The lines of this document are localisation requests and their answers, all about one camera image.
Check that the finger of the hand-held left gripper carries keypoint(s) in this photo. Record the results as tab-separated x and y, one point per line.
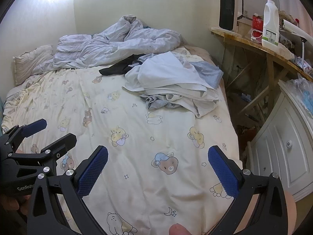
62	143
34	127

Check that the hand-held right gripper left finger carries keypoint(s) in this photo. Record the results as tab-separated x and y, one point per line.
94	171

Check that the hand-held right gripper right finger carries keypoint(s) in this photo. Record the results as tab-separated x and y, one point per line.
223	173

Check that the white cartoon print T-shirt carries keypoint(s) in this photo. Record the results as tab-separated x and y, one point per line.
159	73

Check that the person's left hand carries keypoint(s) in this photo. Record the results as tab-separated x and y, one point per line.
11	203

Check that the white cabinet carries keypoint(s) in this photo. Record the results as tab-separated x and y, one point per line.
276	156

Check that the cream bear print blanket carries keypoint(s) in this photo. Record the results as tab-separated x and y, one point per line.
146	139

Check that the beige pillow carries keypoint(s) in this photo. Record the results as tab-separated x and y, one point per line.
31	58

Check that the person's right leg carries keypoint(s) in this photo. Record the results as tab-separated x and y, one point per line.
291	208

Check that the black garment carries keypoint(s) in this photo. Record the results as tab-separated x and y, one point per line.
115	69

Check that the grey heathered top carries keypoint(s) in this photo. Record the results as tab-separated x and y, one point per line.
207	74

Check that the grey white crumpled duvet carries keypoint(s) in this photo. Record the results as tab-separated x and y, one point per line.
110	41

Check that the clear plastic bag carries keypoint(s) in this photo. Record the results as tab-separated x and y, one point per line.
300	90

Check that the wooden desk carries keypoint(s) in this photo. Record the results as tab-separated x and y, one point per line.
244	40

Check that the wooden box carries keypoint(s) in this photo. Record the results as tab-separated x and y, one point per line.
244	25

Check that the red box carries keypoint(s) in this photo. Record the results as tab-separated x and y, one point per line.
257	22

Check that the white plastic jug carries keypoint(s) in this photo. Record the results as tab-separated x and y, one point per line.
270	22

